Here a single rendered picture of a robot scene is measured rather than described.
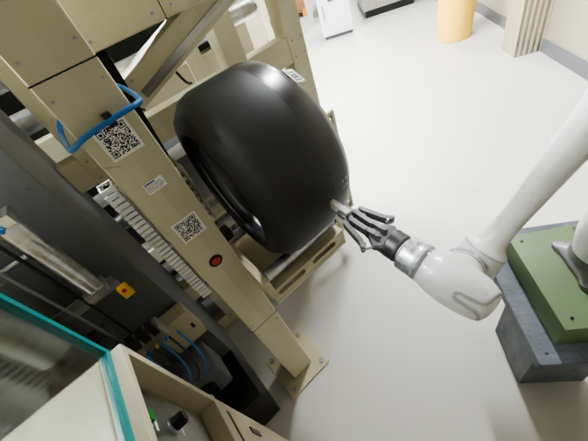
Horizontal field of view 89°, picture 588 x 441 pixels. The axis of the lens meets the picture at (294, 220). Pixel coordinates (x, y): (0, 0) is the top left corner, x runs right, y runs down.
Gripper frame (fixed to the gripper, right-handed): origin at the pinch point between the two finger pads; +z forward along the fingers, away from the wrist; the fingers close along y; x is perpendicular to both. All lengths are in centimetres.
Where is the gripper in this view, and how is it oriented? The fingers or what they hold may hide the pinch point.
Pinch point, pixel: (340, 209)
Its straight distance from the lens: 84.4
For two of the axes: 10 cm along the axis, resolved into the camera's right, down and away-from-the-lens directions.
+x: 2.0, 6.0, 7.7
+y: -7.3, 6.1, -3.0
